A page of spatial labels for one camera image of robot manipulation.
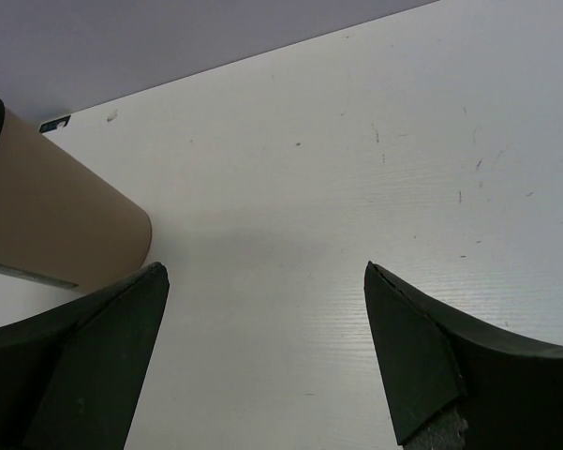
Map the left blue table sticker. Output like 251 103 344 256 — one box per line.
38 114 71 134

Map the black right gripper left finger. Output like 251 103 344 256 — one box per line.
0 262 170 449

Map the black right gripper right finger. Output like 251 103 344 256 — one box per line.
364 263 563 449

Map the brown bin with black rim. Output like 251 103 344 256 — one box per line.
0 99 152 293

